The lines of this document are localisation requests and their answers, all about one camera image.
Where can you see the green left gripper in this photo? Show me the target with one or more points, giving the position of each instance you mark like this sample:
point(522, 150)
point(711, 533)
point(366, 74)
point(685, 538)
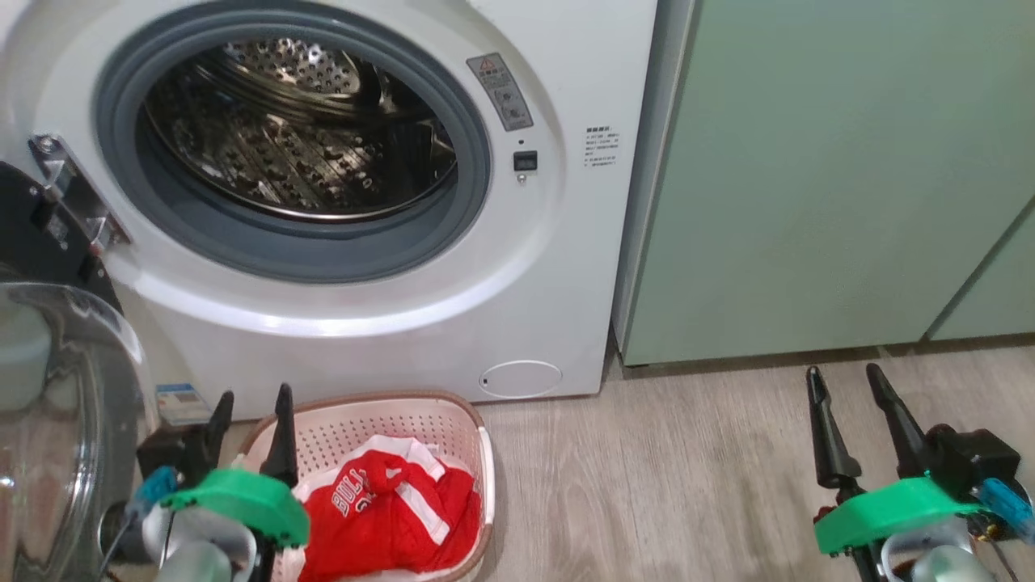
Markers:
point(242, 493)

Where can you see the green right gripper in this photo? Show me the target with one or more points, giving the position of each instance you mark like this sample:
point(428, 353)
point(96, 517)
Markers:
point(889, 505)

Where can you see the red basketball jersey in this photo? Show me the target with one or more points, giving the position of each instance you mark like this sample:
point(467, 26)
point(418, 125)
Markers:
point(388, 517)

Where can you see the black glass washing machine door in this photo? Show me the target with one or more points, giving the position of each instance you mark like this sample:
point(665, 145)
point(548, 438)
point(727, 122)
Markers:
point(57, 420)

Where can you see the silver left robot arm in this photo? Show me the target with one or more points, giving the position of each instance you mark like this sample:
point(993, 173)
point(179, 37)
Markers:
point(194, 558)

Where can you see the cream perforated laundry basket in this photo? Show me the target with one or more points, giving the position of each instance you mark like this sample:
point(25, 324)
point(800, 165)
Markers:
point(388, 416)

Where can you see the metal door hinge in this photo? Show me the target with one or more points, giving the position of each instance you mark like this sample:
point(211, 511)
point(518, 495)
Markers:
point(73, 194)

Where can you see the white washing machine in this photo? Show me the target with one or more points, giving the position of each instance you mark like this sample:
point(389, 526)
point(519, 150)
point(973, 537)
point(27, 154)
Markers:
point(525, 283)

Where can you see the grey rubber door seal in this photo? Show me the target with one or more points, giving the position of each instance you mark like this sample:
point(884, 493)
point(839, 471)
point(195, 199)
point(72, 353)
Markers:
point(477, 178)

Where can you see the black door latch slot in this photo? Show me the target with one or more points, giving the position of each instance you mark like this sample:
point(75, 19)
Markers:
point(525, 162)

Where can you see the blue energy label sticker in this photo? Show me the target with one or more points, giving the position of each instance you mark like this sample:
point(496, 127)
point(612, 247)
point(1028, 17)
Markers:
point(182, 404)

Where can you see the wide pale green cabinet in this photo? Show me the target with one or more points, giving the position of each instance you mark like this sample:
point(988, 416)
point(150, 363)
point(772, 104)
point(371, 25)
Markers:
point(808, 178)

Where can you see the round white filter cover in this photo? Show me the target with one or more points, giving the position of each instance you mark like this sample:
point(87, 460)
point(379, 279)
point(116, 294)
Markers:
point(520, 379)

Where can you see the steel perforated drum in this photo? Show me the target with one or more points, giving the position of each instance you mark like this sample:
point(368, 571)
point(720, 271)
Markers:
point(299, 137)

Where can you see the printed text sticker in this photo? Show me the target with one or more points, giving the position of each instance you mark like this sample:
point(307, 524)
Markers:
point(602, 147)

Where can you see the grey warning label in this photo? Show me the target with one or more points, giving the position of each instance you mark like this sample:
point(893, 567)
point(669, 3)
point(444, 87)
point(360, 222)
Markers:
point(501, 93)

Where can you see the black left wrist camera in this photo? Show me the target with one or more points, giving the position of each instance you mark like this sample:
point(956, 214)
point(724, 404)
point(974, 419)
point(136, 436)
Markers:
point(166, 457)

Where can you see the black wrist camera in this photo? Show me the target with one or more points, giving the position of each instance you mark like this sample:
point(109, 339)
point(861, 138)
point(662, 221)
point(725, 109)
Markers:
point(166, 457)
point(970, 457)

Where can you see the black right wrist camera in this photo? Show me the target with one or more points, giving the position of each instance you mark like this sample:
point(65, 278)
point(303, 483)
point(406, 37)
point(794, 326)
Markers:
point(970, 457)

